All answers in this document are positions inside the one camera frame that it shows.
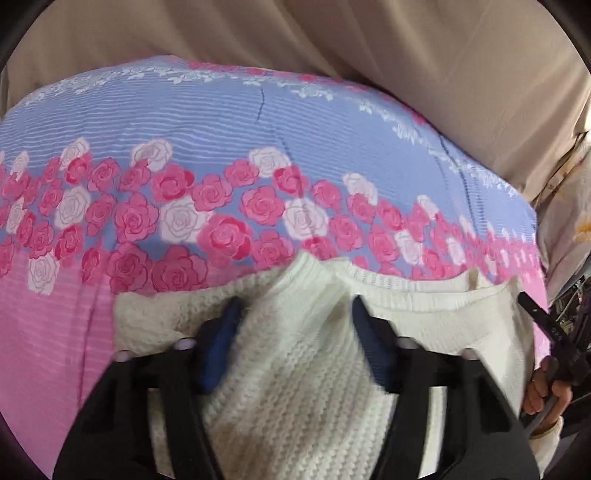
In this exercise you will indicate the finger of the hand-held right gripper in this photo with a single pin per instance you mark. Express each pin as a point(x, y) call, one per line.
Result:
point(549, 332)

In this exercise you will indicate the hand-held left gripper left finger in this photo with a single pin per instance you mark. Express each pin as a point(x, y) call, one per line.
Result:
point(220, 344)

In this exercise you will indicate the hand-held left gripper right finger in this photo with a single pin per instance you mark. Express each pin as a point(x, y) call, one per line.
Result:
point(371, 344)

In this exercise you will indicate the white red navy knit sweater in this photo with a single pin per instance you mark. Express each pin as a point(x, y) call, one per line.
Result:
point(295, 392)

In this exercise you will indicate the person's right forearm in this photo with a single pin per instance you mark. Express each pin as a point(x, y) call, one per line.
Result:
point(547, 450)

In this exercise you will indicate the person's right hand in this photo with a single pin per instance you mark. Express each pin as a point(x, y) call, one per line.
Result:
point(556, 394)

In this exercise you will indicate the pale floral hanging cloth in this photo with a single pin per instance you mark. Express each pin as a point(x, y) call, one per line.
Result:
point(568, 221)

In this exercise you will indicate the pink floral bed sheet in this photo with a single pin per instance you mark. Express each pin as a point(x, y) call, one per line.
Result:
point(231, 138)

